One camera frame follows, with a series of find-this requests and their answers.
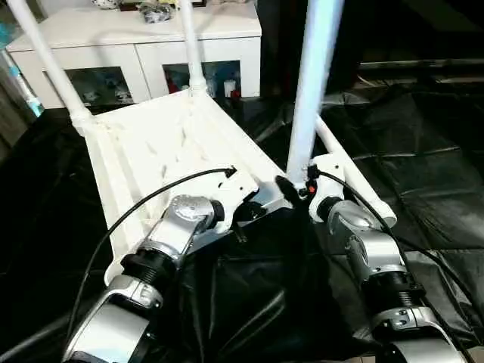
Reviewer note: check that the white upturned plastic table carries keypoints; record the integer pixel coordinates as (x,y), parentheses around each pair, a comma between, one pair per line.
(151,144)

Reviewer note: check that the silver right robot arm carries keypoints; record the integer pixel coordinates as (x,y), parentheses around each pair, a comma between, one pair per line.
(363,249)

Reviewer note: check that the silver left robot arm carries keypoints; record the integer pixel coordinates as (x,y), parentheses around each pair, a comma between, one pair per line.
(166,242)

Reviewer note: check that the black work mat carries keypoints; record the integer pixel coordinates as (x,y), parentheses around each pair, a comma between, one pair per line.
(423,151)

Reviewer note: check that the black case with yellow label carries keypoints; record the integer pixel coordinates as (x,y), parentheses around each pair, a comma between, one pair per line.
(393,38)

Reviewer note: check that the white glass-door cabinet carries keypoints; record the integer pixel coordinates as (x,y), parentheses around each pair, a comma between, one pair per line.
(136,38)

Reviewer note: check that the grey crumpled object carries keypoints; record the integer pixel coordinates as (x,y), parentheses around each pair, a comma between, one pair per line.
(155,9)

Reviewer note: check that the grey curtain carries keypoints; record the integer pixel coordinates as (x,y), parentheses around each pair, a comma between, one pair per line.
(13,91)

